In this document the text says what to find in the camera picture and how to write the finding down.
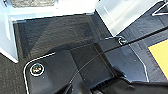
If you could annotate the grey robot torso limb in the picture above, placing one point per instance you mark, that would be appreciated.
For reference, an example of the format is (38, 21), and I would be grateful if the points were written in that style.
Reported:
(110, 88)

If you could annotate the white wardrobe carcass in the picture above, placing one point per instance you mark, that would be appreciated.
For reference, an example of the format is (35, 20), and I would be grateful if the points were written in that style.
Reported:
(50, 11)

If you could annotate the round white-ringed base button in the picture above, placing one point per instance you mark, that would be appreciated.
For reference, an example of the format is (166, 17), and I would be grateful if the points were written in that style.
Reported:
(37, 69)
(122, 40)

